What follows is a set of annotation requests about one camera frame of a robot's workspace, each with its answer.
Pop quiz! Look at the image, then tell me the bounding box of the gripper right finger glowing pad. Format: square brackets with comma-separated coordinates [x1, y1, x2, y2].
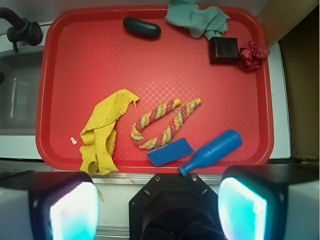
[218, 164, 320, 240]

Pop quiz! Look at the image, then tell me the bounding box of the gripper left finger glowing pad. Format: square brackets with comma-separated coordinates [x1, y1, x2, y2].
[0, 171, 100, 240]

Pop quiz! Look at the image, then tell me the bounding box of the yellow knitted cloth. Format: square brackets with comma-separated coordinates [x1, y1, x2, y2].
[79, 89, 140, 177]

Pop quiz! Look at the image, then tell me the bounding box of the teal blue cloth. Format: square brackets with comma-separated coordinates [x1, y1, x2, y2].
[165, 0, 230, 40]

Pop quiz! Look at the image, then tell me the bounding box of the small white scrap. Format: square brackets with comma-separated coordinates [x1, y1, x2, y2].
[70, 137, 78, 145]

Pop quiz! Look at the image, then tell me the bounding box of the blue plastic bottle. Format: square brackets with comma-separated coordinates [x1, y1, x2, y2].
[178, 129, 243, 177]

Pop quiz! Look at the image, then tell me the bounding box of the grey sink basin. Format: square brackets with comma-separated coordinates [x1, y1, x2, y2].
[0, 46, 44, 136]

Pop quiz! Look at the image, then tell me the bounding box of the blue sponge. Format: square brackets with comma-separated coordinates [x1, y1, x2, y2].
[147, 137, 194, 167]

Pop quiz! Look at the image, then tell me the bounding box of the red plastic tray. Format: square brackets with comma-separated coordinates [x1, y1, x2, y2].
[36, 6, 274, 174]

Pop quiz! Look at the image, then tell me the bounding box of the crumpled red paper ball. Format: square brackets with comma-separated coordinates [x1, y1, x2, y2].
[239, 40, 270, 71]

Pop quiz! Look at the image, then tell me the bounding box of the dark brown square block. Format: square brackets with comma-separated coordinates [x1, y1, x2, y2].
[209, 37, 240, 65]

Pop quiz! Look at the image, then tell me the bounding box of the black faucet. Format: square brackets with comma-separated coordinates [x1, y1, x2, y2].
[0, 7, 43, 53]

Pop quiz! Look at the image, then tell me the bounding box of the dark green oval case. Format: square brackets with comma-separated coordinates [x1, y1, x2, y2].
[123, 17, 162, 38]

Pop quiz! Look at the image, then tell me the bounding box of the multicolour twisted rope toy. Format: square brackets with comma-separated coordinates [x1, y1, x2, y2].
[130, 97, 203, 150]

